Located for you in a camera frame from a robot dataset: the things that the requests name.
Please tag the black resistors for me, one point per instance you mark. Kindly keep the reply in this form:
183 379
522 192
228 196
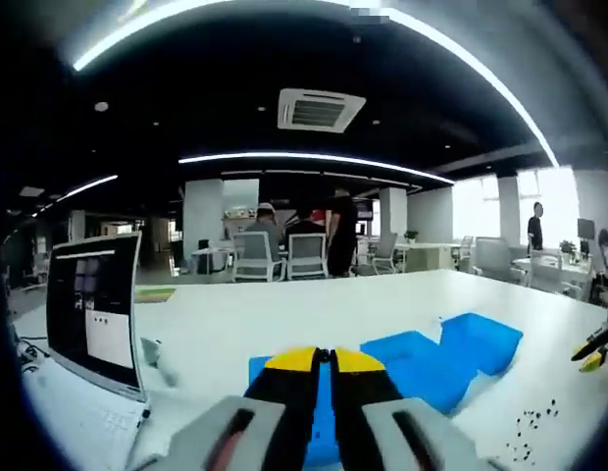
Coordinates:
531 423

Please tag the long ceiling light strip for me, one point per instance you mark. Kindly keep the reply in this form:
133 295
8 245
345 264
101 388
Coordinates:
103 49

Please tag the blue plastic bin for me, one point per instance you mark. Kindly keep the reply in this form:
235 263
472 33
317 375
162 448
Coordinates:
485 343
421 373
326 417

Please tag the green flat mat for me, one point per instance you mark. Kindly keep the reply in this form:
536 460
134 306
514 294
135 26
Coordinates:
154 295

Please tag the short ceiling light strip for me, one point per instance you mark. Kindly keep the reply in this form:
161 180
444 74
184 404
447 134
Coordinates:
88 185

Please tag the grey crumpled wrapper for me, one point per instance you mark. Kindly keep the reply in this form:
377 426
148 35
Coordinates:
152 350

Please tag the white office chair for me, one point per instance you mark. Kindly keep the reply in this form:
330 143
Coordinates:
257 252
382 250
308 255

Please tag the grey office chair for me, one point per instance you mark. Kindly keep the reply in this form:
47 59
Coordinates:
495 257

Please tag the potted green plant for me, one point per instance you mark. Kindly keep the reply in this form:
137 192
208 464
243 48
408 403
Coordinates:
411 235
568 245

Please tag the black monitor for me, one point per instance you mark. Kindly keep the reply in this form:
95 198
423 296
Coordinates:
585 229

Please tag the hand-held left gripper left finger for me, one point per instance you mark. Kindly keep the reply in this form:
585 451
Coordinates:
274 417

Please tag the ceiling air conditioner vent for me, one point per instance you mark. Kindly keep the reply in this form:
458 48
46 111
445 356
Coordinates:
321 110

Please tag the silver laptop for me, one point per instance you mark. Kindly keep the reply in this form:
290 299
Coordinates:
98 275

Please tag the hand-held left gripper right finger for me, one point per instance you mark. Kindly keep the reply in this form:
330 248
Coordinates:
372 417

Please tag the round ceiling smoke detector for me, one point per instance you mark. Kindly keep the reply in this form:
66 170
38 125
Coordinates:
101 106

